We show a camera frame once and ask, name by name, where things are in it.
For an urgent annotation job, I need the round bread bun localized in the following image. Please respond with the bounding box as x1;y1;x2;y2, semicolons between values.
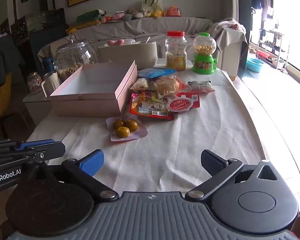
153;75;189;96

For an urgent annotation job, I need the beige oval organizer tub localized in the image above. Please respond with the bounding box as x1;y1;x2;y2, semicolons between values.
97;42;158;70

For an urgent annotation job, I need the red yellow snack bag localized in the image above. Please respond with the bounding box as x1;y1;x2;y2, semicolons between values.
129;90;174;121

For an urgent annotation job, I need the orange fruit left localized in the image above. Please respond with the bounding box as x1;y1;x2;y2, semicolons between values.
113;119;126;130

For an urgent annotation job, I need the blue snack packet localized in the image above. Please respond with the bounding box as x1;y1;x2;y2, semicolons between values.
138;67;177;79

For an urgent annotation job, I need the red-lid clear plastic jar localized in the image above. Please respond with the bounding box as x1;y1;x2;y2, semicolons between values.
165;31;187;71

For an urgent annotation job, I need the white ribbed mug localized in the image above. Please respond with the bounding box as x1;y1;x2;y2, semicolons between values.
41;72;61;98

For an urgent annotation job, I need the small glass candy jar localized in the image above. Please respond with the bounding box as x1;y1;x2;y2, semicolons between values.
27;72;42;94

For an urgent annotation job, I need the small red snack packet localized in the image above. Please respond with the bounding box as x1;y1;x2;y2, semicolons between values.
177;91;200;108

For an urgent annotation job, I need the grey covered sofa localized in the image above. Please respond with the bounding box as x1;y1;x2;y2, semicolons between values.
37;17;247;80

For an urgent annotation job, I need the glass jar with nuts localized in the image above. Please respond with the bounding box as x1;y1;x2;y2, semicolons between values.
55;34;97;82

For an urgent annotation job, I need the metal plant shelf rack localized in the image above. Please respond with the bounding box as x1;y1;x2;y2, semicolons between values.
256;28;290;72

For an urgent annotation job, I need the green-edged clear snack packet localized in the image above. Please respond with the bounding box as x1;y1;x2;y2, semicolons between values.
188;81;215;93

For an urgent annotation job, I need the white tablecloth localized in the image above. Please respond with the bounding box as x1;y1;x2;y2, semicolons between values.
30;69;265;193

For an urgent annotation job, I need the yellow chair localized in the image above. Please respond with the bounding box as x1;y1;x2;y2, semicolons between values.
0;73;12;117

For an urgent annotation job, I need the green candy dispenser toy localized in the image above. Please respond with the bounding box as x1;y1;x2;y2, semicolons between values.
192;33;217;75

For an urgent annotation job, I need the orange fruit right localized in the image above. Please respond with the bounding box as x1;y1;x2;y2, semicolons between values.
125;119;140;132

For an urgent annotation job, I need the orange fruit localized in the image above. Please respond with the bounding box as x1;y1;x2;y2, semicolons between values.
113;119;126;130
115;126;130;138
125;119;140;132

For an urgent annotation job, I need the red-lid jelly cup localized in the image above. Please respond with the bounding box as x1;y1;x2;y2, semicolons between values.
167;98;193;113

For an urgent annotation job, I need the pink open storage box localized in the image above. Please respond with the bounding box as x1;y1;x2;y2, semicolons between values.
50;61;138;118

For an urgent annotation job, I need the pink egg-shaped toy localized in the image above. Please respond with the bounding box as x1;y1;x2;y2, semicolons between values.
108;39;125;46

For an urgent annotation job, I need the orange plush toy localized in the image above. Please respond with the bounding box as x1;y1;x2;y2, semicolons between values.
165;6;181;17

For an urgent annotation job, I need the blue plastic basin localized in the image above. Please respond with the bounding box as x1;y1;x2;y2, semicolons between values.
246;58;263;73

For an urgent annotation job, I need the orange fruit front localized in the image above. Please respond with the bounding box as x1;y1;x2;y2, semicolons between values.
115;126;130;138

